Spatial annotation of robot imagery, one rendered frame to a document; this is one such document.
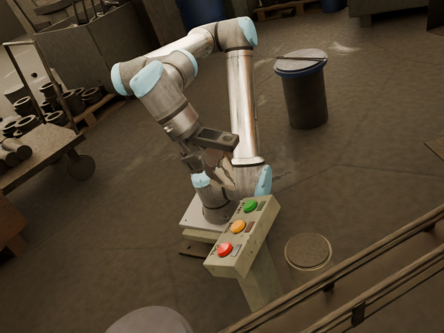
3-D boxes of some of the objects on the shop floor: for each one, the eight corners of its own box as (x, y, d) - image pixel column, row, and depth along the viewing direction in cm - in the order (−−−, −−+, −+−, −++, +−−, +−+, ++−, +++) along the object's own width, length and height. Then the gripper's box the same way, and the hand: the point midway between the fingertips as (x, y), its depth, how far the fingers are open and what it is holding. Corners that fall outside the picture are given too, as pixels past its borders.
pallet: (94, 92, 405) (74, 57, 379) (137, 94, 357) (117, 55, 332) (4, 152, 338) (-27, 115, 312) (42, 164, 290) (9, 122, 265)
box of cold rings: (142, 57, 462) (112, -9, 411) (194, 53, 410) (167, -24, 360) (74, 104, 390) (28, 30, 339) (127, 106, 338) (82, 19, 287)
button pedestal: (311, 312, 125) (282, 195, 89) (289, 377, 111) (244, 269, 75) (272, 298, 134) (231, 187, 98) (246, 357, 119) (188, 252, 83)
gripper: (182, 123, 89) (226, 181, 97) (163, 143, 84) (211, 203, 92) (203, 114, 83) (248, 177, 91) (184, 135, 78) (233, 200, 86)
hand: (234, 185), depth 89 cm, fingers closed
